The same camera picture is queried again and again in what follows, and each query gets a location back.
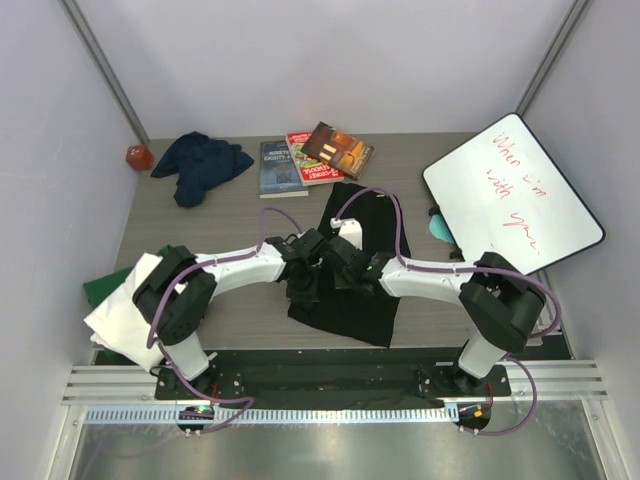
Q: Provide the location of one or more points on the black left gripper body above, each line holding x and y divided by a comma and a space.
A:
304, 291

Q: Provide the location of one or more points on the blue 1984 paperback book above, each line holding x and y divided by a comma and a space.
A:
279, 177

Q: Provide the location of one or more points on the green t shirt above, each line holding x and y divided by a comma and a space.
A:
105, 287

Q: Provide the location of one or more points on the red cover book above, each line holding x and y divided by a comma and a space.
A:
311, 171

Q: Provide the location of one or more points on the white perforated cable rail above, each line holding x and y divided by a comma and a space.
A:
194, 415

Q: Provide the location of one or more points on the white folded t shirt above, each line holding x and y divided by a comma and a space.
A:
119, 326

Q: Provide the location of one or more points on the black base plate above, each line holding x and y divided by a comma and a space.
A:
335, 379

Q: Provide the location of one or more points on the small red cube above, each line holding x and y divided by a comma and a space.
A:
139, 158

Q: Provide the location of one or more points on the teal cutting mat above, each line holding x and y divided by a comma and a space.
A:
439, 229

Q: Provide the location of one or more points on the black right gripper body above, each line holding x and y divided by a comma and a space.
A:
343, 281

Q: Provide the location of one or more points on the dark cover paperback book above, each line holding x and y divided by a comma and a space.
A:
338, 150

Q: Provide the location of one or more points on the white dry-erase board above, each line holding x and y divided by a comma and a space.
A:
500, 191

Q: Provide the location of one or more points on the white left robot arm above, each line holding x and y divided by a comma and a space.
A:
174, 298

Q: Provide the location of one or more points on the navy blue t shirt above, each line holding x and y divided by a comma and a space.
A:
201, 164

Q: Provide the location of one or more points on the black t shirt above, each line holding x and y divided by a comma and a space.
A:
368, 317

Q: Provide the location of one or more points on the black whiteboard stand foot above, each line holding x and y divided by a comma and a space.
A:
456, 254
434, 210

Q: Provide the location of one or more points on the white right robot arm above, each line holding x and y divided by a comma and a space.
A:
503, 304

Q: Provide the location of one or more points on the aluminium frame rail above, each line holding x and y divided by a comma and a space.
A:
545, 325

